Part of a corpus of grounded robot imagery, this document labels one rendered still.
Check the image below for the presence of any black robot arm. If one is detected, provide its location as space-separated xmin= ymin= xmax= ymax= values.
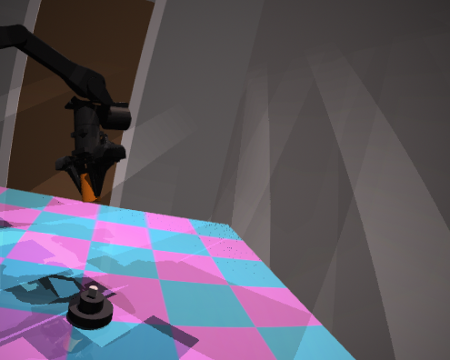
xmin=0 ymin=24 xmax=132 ymax=131

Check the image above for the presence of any orange cylinder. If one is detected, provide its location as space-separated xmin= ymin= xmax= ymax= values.
xmin=81 ymin=173 xmax=101 ymax=203

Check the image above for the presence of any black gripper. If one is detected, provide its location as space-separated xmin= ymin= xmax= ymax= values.
xmin=55 ymin=125 xmax=126 ymax=196

